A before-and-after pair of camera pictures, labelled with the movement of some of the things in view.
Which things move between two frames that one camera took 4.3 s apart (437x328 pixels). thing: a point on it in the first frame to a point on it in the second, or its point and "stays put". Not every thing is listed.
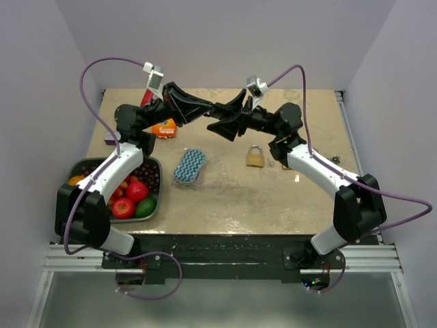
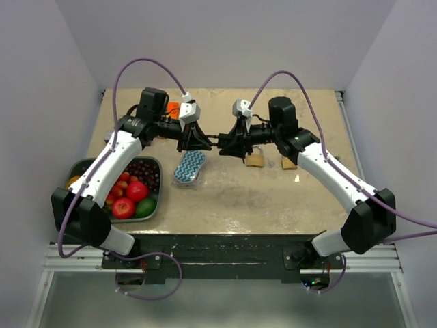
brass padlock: [255, 160] stays put
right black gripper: [229, 128] to [242, 137]
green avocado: [145, 207] stays put
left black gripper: [184, 113] to [195, 139]
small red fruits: [121, 190] stays put
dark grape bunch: [149, 171] stays put
